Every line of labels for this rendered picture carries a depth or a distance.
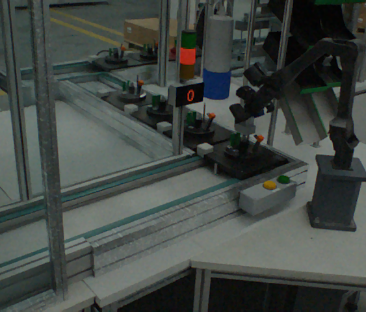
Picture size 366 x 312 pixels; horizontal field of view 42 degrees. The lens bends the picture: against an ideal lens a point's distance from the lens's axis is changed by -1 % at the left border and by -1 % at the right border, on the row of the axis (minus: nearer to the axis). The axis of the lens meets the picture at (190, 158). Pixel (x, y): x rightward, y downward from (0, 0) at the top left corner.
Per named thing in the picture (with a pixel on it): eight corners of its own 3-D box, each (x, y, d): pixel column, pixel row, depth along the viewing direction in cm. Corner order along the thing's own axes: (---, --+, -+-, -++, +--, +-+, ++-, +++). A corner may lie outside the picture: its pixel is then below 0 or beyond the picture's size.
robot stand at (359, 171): (356, 232, 157) (369, 177, 148) (311, 227, 158) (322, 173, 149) (347, 208, 170) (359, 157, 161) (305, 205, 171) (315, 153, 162)
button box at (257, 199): (295, 197, 167) (298, 181, 164) (253, 216, 154) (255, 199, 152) (279, 189, 172) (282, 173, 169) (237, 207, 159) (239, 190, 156)
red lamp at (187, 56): (197, 63, 161) (198, 48, 159) (186, 65, 158) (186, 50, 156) (188, 60, 165) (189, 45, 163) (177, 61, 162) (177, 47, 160)
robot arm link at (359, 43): (367, 39, 141) (346, 37, 144) (359, 42, 136) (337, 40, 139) (353, 141, 154) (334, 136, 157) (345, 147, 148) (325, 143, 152)
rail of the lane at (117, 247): (304, 187, 182) (309, 161, 177) (95, 277, 130) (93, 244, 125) (293, 181, 186) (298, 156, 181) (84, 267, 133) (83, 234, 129)
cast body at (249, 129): (255, 133, 175) (257, 115, 172) (246, 136, 172) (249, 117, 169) (238, 125, 180) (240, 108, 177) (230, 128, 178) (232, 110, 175)
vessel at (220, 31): (235, 71, 267) (242, 0, 250) (216, 74, 259) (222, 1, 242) (218, 65, 276) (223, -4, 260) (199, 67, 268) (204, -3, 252)
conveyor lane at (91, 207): (283, 184, 183) (287, 160, 179) (83, 266, 134) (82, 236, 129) (231, 156, 203) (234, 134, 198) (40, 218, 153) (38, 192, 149)
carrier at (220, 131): (238, 139, 197) (242, 110, 191) (193, 153, 183) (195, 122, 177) (200, 120, 213) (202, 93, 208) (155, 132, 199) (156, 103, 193)
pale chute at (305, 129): (321, 140, 191) (327, 136, 187) (295, 146, 185) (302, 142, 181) (295, 78, 198) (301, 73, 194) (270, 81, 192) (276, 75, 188)
